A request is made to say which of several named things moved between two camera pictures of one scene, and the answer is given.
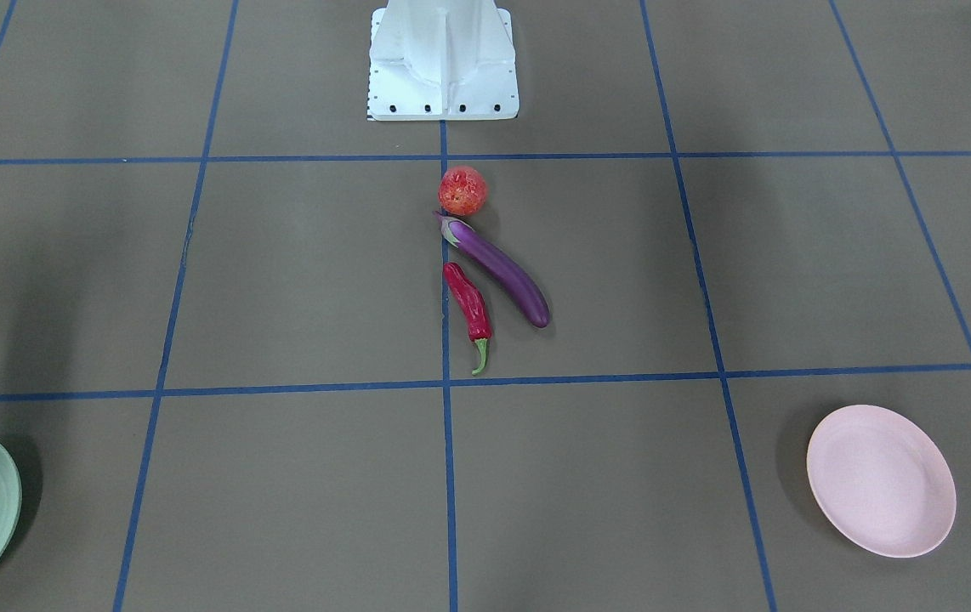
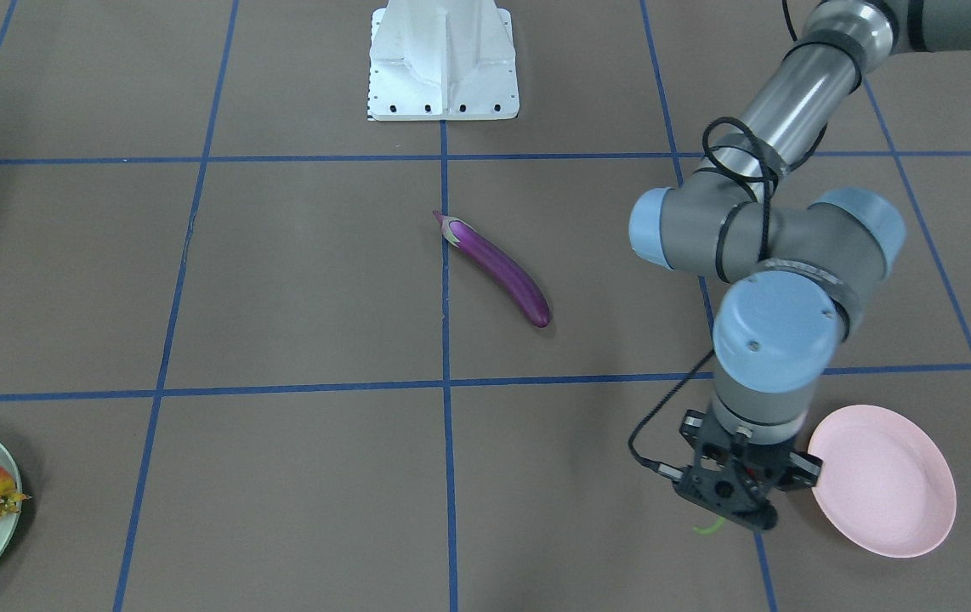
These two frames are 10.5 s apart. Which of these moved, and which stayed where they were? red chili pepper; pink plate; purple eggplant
Moved: red chili pepper
Stayed: purple eggplant; pink plate
